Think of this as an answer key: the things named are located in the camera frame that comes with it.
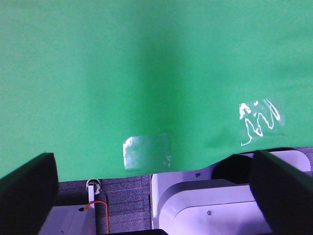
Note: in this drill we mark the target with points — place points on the grey metal base plate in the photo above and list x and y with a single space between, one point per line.
70 220

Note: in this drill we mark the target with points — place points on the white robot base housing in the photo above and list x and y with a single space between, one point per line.
215 200

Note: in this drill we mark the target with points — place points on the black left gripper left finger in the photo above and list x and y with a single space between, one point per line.
27 195

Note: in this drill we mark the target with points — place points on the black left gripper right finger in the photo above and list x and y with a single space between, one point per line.
283 193

